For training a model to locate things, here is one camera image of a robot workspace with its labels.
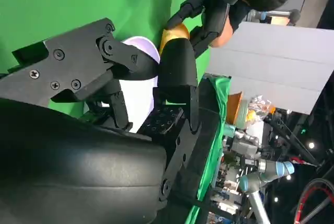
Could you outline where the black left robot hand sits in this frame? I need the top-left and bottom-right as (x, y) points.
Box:
(165, 0), (231, 60)

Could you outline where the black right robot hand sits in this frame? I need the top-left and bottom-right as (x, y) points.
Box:
(0, 18), (202, 224)

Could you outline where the orange white toy bread roll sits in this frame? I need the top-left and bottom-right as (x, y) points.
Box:
(160, 22), (190, 55)

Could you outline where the grey partition board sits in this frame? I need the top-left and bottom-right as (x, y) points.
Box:
(205, 21), (334, 115)

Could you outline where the black table skirt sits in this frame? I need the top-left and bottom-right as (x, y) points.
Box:
(197, 77), (222, 209)

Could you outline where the lilac plate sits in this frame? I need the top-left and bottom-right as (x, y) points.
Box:
(83, 35), (161, 134)

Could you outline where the brown cardboard box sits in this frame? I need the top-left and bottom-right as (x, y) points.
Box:
(226, 91), (244, 125)

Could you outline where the clear plastic bag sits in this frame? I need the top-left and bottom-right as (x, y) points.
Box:
(245, 95), (276, 127)

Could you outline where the red hoop frame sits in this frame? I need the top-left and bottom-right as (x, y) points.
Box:
(293, 178), (334, 224)

